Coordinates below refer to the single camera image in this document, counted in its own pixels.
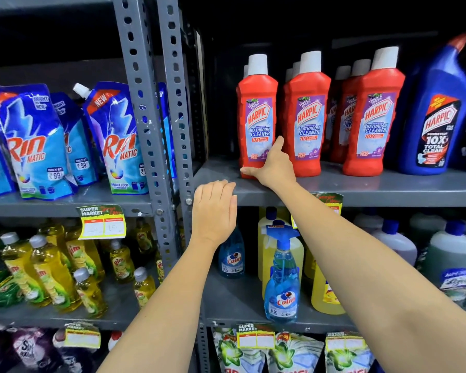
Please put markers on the red white-capped cleaner bottle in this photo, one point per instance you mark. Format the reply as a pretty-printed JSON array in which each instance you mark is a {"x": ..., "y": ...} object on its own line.
[{"x": 256, "y": 112}]

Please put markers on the row of blue detergent pouches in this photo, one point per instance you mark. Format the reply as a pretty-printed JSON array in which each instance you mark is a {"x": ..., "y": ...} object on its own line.
[{"x": 35, "y": 147}]

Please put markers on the pale yellow blue-capped bottle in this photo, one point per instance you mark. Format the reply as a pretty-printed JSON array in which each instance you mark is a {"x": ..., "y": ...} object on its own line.
[
  {"x": 266, "y": 225},
  {"x": 297, "y": 254}
]

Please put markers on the yellow floor cleaner bottle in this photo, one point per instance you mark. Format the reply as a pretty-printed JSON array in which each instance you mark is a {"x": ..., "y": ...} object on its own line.
[{"x": 324, "y": 299}]

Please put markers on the grey metal shelving rack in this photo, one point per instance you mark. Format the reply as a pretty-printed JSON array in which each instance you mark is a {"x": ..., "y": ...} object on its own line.
[
  {"x": 372, "y": 186},
  {"x": 139, "y": 73}
]

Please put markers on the white blue-capped cleaner bottle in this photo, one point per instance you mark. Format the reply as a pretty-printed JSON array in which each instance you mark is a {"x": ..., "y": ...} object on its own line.
[
  {"x": 396, "y": 242},
  {"x": 423, "y": 227},
  {"x": 367, "y": 221},
  {"x": 452, "y": 260}
]

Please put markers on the person's right thumb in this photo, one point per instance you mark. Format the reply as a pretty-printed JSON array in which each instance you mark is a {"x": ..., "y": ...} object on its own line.
[{"x": 251, "y": 172}]

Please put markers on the small blue glass cleaner bottle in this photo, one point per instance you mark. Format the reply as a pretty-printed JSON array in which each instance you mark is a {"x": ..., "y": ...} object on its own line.
[{"x": 232, "y": 256}]

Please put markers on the green refill pouch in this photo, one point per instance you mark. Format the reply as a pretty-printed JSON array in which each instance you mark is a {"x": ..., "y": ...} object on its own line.
[{"x": 0, "y": 291}]

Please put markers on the person's left forearm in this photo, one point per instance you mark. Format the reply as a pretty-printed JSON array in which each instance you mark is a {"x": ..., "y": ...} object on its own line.
[{"x": 167, "y": 306}]

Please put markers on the white green detergent pouch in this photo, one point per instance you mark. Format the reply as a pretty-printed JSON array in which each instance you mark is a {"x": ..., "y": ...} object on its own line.
[
  {"x": 291, "y": 357},
  {"x": 345, "y": 359},
  {"x": 233, "y": 357}
]

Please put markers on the blue glass cleaner spray bottle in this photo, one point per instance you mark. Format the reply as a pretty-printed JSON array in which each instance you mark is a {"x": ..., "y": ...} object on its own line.
[{"x": 281, "y": 283}]

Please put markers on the yellow shelf price tag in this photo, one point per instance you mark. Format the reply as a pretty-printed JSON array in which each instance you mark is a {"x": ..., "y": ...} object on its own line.
[
  {"x": 332, "y": 200},
  {"x": 82, "y": 337},
  {"x": 255, "y": 337},
  {"x": 102, "y": 223}
]

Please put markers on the group of yellow dishwash bottles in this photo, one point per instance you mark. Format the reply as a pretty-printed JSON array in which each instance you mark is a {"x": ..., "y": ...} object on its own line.
[{"x": 50, "y": 271}]

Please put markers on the person's left thumb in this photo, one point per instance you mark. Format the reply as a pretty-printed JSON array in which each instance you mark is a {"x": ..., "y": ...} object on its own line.
[{"x": 234, "y": 207}]

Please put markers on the row of red cleaner bottles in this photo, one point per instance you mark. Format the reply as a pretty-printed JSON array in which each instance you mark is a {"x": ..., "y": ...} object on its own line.
[{"x": 372, "y": 124}]

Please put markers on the person's right hand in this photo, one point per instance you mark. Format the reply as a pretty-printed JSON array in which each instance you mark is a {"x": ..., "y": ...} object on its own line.
[{"x": 273, "y": 172}]

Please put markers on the person's left hand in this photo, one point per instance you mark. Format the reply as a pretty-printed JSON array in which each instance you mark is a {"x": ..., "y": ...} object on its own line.
[{"x": 213, "y": 211}]

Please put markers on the person's right forearm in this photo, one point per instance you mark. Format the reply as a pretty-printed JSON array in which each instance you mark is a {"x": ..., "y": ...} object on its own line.
[{"x": 353, "y": 268}]

